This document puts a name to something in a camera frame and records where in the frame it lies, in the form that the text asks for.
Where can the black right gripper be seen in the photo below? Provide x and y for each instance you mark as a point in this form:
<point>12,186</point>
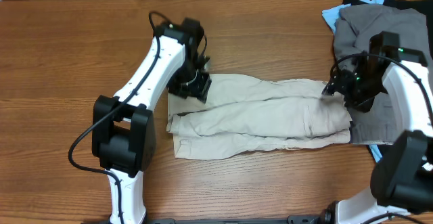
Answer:
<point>339,83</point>

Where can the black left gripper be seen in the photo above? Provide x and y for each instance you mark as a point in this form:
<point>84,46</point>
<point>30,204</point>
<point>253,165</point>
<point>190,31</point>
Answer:
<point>199,88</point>

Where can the beige shorts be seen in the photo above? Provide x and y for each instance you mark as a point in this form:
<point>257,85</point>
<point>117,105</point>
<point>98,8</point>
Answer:
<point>246,114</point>

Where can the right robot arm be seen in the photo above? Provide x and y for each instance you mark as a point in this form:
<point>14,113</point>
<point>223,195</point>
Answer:
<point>400,186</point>

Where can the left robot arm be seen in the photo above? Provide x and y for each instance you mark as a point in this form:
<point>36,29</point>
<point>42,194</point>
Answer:
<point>124,137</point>

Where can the grey garment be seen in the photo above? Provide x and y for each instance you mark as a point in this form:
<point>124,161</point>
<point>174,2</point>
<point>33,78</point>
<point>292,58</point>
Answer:
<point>408,29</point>

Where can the light blue garment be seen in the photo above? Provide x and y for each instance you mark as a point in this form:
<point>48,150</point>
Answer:
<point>353,24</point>

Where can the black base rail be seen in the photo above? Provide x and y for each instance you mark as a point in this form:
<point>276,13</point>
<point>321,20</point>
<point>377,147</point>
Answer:
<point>230,221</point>

